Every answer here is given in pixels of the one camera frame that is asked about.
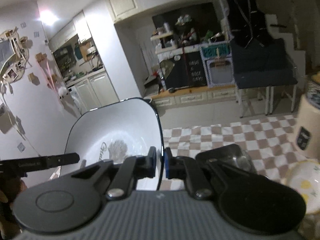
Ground poizon cardboard box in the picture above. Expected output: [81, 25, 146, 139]
[199, 41, 234, 88]

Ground dark blue folding table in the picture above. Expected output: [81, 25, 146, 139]
[230, 38, 298, 118]

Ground cream floral ceramic bowl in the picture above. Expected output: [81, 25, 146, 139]
[284, 160, 319, 215]

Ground brown white checkered tablecloth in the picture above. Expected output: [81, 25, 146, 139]
[163, 115, 307, 183]

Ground low white drawer cabinet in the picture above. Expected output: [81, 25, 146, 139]
[150, 84, 245, 108]

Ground white kitchen cabinets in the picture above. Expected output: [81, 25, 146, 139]
[66, 68, 119, 114]

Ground black square bowl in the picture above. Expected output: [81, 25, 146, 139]
[195, 144, 257, 174]

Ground beige electric kettle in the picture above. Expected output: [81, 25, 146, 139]
[292, 93, 320, 161]

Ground white square plate black rim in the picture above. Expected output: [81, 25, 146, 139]
[60, 98, 163, 191]

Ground black have a nice day sign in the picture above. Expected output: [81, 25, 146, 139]
[185, 51, 207, 87]

